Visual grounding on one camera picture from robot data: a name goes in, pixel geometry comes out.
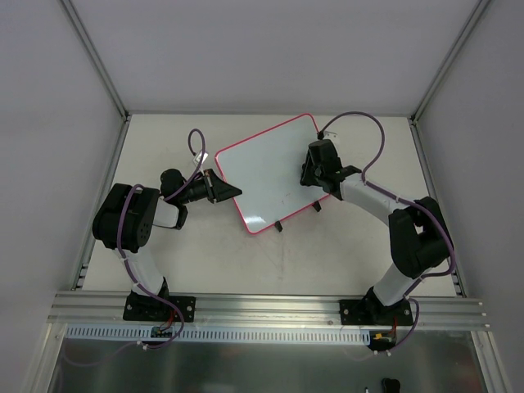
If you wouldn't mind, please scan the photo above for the pink framed whiteboard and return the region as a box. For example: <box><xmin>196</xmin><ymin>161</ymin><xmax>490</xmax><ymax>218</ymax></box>
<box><xmin>215</xmin><ymin>113</ymin><xmax>328</xmax><ymax>235</ymax></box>

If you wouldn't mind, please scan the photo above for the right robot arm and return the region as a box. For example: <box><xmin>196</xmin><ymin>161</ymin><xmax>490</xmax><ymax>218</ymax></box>
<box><xmin>300</xmin><ymin>139</ymin><xmax>454</xmax><ymax>325</ymax></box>

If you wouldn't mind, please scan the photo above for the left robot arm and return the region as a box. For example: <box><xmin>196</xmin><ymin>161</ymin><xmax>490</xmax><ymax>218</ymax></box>
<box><xmin>92</xmin><ymin>169</ymin><xmax>242</xmax><ymax>327</ymax></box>

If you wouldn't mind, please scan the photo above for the black knob at bottom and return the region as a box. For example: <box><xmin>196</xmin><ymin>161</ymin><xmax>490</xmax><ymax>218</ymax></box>
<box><xmin>382</xmin><ymin>378</ymin><xmax>401</xmax><ymax>393</ymax></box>

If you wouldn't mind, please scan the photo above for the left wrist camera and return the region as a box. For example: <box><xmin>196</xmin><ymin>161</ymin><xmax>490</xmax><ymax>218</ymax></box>
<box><xmin>193</xmin><ymin>150</ymin><xmax>208</xmax><ymax>164</ymax></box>

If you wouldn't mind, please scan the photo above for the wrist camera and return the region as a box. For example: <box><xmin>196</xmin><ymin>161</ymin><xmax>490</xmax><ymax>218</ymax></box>
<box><xmin>193</xmin><ymin>150</ymin><xmax>208</xmax><ymax>164</ymax></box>
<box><xmin>318</xmin><ymin>130</ymin><xmax>340</xmax><ymax>145</ymax></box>

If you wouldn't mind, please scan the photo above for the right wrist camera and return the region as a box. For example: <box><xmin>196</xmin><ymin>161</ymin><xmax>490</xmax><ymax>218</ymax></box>
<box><xmin>318</xmin><ymin>130</ymin><xmax>340</xmax><ymax>145</ymax></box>

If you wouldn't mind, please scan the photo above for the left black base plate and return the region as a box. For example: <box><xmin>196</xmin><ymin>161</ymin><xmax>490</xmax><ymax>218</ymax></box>
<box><xmin>123</xmin><ymin>291</ymin><xmax>197</xmax><ymax>323</ymax></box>

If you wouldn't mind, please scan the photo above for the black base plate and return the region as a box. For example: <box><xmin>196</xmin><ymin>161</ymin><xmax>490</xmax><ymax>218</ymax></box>
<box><xmin>338</xmin><ymin>299</ymin><xmax>414</xmax><ymax>327</ymax></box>
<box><xmin>123</xmin><ymin>291</ymin><xmax>197</xmax><ymax>323</ymax></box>

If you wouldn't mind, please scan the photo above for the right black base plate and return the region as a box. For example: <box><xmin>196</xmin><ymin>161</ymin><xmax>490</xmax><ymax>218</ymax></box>
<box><xmin>338</xmin><ymin>299</ymin><xmax>414</xmax><ymax>327</ymax></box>

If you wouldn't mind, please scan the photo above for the white slotted cable duct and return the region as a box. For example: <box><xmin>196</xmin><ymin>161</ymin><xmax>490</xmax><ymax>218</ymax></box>
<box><xmin>65</xmin><ymin>324</ymin><xmax>371</xmax><ymax>346</ymax></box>

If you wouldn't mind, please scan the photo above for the left aluminium frame post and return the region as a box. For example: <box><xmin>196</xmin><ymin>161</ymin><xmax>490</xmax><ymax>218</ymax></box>
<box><xmin>58</xmin><ymin>0</ymin><xmax>129</xmax><ymax>121</ymax></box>

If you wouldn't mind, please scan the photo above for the aluminium frame post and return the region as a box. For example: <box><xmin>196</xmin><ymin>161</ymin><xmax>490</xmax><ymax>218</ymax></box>
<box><xmin>410</xmin><ymin>0</ymin><xmax>492</xmax><ymax>124</ymax></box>
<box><xmin>58</xmin><ymin>0</ymin><xmax>129</xmax><ymax>121</ymax></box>

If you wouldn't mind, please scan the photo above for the aluminium mounting rail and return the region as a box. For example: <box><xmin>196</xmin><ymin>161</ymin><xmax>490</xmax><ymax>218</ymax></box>
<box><xmin>47</xmin><ymin>291</ymin><xmax>492</xmax><ymax>331</ymax></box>

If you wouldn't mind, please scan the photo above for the right aluminium frame post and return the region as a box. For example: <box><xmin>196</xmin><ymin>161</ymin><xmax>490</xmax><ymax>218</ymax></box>
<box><xmin>410</xmin><ymin>0</ymin><xmax>492</xmax><ymax>124</ymax></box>

